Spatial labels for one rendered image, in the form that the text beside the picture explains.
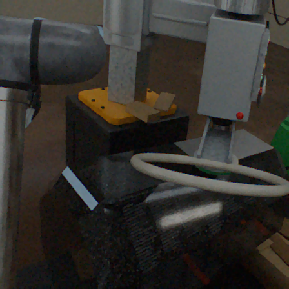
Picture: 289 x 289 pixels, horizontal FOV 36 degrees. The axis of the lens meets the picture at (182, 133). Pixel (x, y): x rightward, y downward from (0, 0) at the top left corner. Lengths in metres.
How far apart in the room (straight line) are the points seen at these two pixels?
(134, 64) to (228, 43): 1.03
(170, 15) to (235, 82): 0.85
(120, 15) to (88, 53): 1.75
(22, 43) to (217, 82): 1.14
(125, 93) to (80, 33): 1.96
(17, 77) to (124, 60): 1.93
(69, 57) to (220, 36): 1.04
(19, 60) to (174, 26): 1.81
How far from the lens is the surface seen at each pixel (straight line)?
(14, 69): 0.81
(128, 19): 2.57
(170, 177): 1.13
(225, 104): 1.85
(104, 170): 2.00
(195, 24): 2.49
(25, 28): 0.81
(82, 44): 0.83
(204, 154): 1.66
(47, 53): 0.79
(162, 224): 1.89
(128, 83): 2.74
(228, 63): 1.79
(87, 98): 2.88
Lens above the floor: 1.87
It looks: 26 degrees down
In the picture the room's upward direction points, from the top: 7 degrees clockwise
